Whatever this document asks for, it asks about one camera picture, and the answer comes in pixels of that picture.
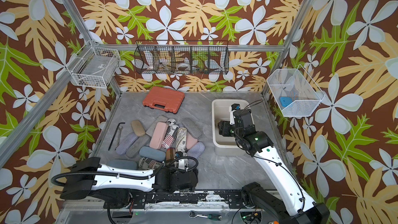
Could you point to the light grey glasses case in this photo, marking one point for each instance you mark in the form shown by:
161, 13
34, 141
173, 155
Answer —
151, 129

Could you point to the cream plastic storage box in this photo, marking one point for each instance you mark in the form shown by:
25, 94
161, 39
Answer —
224, 146

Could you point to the slate blue glasses case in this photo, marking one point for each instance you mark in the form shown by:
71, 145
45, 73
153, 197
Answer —
123, 164

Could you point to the lavender glasses case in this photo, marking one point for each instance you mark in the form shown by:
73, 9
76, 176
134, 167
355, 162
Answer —
196, 151

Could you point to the tan glasses case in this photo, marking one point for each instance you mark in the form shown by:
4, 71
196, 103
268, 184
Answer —
138, 128

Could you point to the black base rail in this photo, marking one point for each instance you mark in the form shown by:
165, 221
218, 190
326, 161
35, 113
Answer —
230, 198

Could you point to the floral print glasses case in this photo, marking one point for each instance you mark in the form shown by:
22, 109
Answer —
181, 140

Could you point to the dark grey glasses case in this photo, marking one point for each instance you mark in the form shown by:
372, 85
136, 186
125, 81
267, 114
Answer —
135, 148

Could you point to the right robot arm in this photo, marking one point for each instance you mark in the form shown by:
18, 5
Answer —
295, 205

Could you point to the blue object in basket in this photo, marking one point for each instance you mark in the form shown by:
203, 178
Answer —
285, 101

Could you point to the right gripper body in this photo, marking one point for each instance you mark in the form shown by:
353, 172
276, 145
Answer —
230, 130

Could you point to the small pink glasses case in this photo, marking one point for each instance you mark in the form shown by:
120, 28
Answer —
191, 141

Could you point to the red plastic tool case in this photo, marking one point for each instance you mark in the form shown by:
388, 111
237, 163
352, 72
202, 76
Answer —
164, 99

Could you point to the black hex key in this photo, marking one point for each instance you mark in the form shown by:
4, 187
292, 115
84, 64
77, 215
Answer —
117, 132

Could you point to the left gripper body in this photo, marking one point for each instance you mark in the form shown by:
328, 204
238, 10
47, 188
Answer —
197, 176

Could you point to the black wire basket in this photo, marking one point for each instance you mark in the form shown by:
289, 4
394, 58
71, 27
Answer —
182, 57

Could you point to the ratchet wrench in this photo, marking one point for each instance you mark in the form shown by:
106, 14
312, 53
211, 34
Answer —
214, 217

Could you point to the purple glasses case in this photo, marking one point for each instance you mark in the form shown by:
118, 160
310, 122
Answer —
126, 144

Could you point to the grey fabric glasses case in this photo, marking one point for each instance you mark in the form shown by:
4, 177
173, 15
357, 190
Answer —
192, 128

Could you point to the flag print glasses case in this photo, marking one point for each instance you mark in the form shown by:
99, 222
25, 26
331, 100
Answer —
149, 164

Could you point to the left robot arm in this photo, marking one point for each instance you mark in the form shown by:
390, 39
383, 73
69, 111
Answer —
153, 173

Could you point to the white wire basket left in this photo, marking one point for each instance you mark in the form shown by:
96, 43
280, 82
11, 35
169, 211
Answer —
94, 66

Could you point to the white mesh basket right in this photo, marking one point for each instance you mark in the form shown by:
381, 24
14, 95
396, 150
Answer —
300, 86

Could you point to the plaid glasses case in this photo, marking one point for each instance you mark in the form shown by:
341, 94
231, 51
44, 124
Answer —
170, 154

